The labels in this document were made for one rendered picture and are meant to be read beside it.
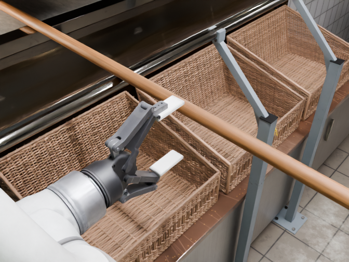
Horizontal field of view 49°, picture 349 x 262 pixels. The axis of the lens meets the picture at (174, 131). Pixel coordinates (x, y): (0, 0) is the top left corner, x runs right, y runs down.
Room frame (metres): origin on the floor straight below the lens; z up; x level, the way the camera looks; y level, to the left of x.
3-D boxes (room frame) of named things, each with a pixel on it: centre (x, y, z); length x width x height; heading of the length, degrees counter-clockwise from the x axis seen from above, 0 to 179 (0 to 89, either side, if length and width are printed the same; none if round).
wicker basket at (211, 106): (1.31, -0.20, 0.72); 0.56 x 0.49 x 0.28; 138
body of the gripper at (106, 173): (0.45, 0.10, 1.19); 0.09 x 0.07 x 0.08; 138
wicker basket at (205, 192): (0.87, 0.20, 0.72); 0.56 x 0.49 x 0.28; 137
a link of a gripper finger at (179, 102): (0.55, 0.02, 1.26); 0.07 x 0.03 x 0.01; 138
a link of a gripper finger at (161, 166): (0.55, 0.02, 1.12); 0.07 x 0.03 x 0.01; 138
